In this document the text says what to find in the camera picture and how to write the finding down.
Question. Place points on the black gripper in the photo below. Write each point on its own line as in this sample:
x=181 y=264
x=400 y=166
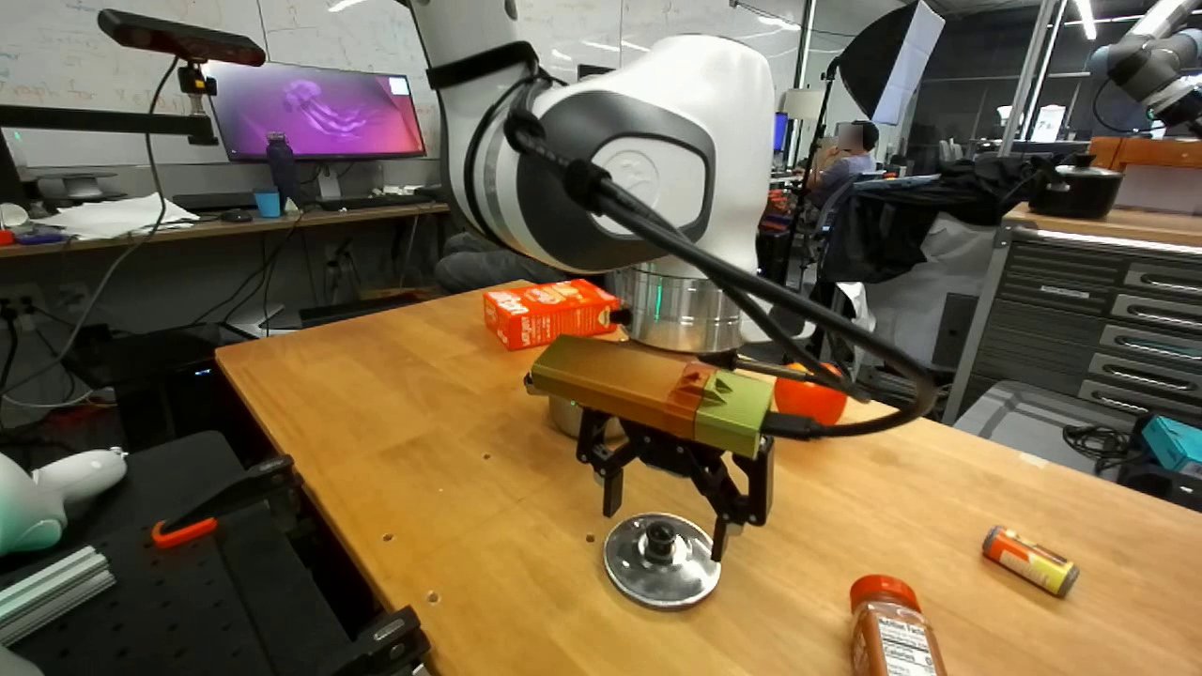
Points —
x=677 y=453

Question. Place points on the small silver metal pot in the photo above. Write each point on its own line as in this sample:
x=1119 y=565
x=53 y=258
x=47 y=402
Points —
x=641 y=577

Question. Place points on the grey background robot arm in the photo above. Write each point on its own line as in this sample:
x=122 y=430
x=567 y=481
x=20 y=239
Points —
x=1151 y=70

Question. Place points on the orange cracker box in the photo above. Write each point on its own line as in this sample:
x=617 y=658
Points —
x=544 y=312

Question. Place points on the spice bottle with orange cap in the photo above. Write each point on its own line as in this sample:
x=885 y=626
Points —
x=891 y=631

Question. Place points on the black clamp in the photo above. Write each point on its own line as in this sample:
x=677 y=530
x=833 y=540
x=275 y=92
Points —
x=389 y=645

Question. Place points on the small blue background monitor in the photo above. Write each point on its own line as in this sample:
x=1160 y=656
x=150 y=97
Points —
x=783 y=132

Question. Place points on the black cloth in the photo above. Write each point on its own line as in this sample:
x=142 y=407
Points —
x=924 y=212

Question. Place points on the seated person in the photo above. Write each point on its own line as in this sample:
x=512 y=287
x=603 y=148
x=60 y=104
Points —
x=850 y=154

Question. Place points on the grey drawer cabinet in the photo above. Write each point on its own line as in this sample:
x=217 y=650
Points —
x=1075 y=326

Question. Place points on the black perforated table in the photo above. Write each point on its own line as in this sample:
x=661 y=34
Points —
x=249 y=601

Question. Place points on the black photo light reflector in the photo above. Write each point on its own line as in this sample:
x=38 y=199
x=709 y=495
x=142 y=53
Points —
x=867 y=57

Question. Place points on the teal box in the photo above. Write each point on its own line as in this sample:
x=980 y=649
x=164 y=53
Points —
x=1174 y=443

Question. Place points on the blue cup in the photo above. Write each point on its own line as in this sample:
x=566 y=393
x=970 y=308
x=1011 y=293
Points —
x=269 y=206

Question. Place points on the monitor with purple screen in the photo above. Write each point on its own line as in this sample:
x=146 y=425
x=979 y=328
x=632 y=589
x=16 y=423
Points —
x=320 y=115

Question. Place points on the wooden desk shelf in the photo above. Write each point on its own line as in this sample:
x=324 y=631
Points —
x=226 y=231

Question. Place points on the white papers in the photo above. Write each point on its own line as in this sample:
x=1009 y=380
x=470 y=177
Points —
x=117 y=214

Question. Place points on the aluminium extrusion bar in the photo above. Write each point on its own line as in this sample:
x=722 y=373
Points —
x=51 y=590

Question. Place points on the white and green plush toy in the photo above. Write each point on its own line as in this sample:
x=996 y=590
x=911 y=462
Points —
x=38 y=502

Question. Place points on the green and orange wrist camera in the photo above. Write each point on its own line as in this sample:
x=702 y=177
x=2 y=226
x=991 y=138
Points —
x=626 y=376

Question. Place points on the black bar camera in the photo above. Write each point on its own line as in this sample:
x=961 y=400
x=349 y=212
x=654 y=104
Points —
x=181 y=38

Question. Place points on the black camera boom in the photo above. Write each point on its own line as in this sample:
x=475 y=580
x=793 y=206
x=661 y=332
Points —
x=97 y=120

